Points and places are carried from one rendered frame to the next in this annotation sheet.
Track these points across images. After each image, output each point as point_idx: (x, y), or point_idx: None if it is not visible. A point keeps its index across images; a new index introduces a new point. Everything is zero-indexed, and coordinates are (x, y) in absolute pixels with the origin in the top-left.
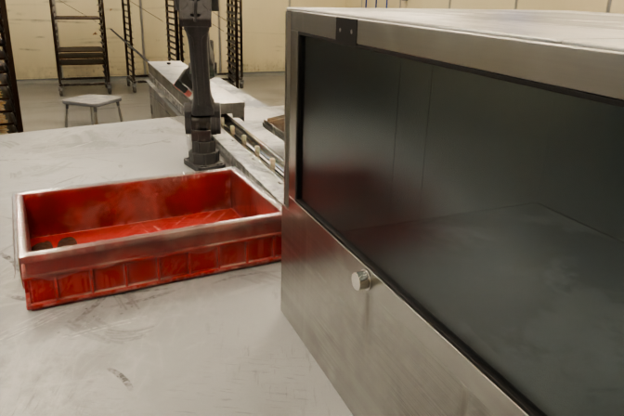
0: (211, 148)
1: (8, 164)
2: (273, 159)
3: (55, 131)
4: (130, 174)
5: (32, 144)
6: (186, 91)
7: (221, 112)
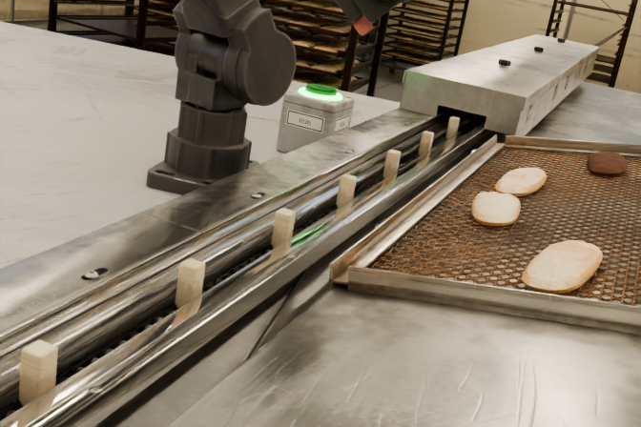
0: (209, 132)
1: None
2: (284, 213)
3: None
4: (40, 133)
5: (92, 59)
6: (356, 18)
7: (459, 107)
